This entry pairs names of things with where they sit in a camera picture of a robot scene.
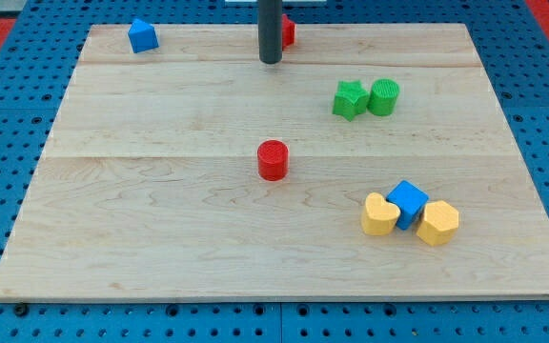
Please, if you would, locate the green star block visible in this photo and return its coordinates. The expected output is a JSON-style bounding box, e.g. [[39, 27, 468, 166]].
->
[[332, 80, 370, 121]]

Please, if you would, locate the blue pentagon block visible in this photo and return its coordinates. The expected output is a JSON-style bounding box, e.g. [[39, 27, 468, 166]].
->
[[128, 18, 159, 53]]

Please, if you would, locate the yellow hexagon block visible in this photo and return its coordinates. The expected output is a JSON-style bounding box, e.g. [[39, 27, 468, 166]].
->
[[416, 200, 459, 247]]

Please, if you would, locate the light wooden board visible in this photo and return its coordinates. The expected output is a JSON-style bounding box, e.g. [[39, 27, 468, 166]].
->
[[0, 24, 549, 303]]

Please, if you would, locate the green cylinder block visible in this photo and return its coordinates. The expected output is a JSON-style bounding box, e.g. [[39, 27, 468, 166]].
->
[[367, 78, 400, 116]]

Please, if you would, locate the blue cube block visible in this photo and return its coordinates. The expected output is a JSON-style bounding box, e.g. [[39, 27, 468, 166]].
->
[[385, 180, 429, 231]]

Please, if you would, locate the red block behind rod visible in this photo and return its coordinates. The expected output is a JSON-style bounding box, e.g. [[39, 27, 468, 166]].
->
[[282, 14, 295, 50]]

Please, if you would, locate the red cylinder block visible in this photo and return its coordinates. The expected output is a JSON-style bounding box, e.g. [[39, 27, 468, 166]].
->
[[256, 140, 289, 181]]

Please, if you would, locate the yellow heart block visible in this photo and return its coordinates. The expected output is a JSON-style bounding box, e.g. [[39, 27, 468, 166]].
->
[[360, 192, 401, 236]]

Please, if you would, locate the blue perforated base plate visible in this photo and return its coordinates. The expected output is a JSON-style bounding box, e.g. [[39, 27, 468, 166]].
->
[[0, 0, 549, 342]]

